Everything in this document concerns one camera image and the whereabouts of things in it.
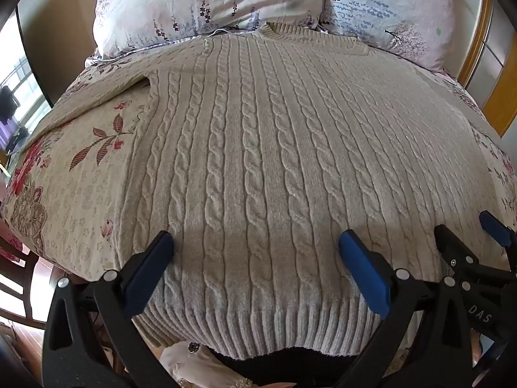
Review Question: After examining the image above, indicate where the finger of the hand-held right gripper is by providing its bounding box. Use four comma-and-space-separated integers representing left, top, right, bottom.
479, 210, 517, 252
434, 224, 482, 280

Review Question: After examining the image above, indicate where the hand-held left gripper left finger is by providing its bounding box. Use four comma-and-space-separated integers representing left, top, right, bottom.
42, 230, 190, 388

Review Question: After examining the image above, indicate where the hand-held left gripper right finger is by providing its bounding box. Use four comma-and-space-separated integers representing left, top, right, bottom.
338, 230, 476, 388

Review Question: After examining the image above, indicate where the beige cable-knit sweater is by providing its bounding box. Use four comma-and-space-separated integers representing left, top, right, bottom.
26, 22, 512, 360

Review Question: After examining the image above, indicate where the white beaded garment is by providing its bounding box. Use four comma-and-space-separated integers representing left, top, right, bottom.
159, 339, 261, 388

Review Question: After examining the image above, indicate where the floral bedspread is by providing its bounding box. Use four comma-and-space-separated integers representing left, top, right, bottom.
0, 44, 517, 292

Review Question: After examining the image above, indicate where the dark cloth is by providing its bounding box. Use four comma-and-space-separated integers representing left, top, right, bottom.
210, 333, 358, 388

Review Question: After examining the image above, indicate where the white wardrobe with wooden trim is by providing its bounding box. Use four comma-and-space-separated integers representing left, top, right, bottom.
456, 0, 517, 138

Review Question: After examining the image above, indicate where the wooden chair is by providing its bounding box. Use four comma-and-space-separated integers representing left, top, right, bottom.
0, 234, 43, 306

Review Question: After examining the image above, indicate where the purple cloth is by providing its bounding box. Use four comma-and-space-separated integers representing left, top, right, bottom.
0, 123, 21, 151

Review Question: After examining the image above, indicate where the pink pillow with blue print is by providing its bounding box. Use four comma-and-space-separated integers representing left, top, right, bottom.
318, 0, 466, 79

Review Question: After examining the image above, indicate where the pink floral pillow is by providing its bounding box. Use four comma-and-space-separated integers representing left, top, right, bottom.
92, 0, 326, 59

